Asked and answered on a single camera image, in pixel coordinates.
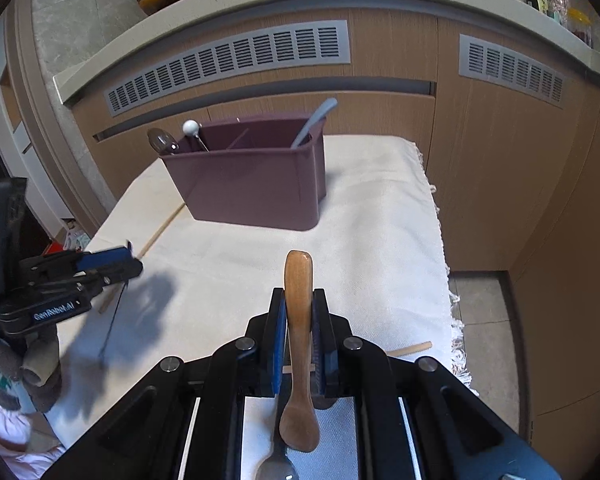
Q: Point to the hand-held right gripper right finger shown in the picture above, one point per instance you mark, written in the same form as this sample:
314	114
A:
321	340

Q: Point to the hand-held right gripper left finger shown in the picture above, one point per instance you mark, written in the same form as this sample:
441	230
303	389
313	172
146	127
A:
279	340

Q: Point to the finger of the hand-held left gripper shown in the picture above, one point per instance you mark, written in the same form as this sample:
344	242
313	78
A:
45	310
100	258

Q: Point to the wooden spoon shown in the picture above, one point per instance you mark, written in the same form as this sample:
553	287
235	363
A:
298	310

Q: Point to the thin dark metal stick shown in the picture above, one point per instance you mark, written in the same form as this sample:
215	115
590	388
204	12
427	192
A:
112	320

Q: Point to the maroon utensil holder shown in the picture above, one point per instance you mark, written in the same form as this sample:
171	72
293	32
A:
250	185

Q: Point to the white ball-tipped metal stick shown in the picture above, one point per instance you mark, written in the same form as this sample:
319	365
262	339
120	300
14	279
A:
191	127

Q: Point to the blue-grey plastic spoon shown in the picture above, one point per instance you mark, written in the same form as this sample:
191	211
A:
312	125

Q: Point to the person's left hand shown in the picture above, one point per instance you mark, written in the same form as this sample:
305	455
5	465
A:
35	365

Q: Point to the wooden chopstick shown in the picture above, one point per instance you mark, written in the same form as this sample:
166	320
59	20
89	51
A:
162	227
410	349

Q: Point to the white woven tablecloth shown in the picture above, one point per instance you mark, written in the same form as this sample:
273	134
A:
370	220

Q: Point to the pink clothing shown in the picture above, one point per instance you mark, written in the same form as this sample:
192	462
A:
5	440

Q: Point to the long grey vent grille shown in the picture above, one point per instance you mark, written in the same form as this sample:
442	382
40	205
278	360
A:
230	65

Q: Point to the wooden kitchen cabinet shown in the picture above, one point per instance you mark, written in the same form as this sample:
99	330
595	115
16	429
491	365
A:
505	185

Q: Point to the short grey vent grille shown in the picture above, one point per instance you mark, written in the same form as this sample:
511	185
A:
510	70

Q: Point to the red jar with yellow lid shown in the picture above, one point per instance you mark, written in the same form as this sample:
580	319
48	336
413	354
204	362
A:
580	25

